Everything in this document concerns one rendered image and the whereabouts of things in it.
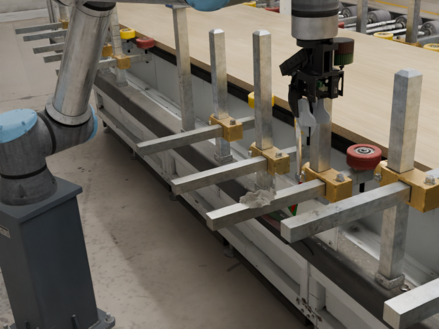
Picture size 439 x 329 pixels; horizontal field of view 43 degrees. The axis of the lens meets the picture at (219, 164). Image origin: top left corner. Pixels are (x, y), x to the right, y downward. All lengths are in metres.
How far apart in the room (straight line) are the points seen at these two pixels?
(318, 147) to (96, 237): 1.72
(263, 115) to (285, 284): 0.83
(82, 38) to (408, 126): 0.97
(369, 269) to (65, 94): 1.06
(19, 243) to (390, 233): 1.21
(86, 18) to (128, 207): 1.60
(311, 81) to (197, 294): 1.43
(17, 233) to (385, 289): 1.17
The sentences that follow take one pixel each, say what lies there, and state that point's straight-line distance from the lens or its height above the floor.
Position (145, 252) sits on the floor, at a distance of 2.66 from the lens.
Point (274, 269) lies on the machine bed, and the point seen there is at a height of 0.17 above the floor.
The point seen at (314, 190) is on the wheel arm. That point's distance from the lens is 1.30.
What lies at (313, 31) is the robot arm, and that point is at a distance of 1.09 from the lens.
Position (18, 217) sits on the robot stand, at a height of 0.60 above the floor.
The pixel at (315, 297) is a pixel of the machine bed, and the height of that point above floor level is 0.22.
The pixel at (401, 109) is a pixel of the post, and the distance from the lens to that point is 1.08.
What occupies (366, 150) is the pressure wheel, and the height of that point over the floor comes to 0.91.
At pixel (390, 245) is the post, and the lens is 1.21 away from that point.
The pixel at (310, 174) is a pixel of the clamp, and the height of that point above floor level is 0.86.
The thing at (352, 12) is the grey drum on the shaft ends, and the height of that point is 0.83.
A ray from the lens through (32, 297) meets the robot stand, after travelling 2.07.
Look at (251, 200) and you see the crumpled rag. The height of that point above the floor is 0.87.
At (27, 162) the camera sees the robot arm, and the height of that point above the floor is 0.74.
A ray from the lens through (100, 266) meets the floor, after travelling 2.62.
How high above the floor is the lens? 1.46
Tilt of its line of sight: 25 degrees down
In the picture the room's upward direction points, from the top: 3 degrees counter-clockwise
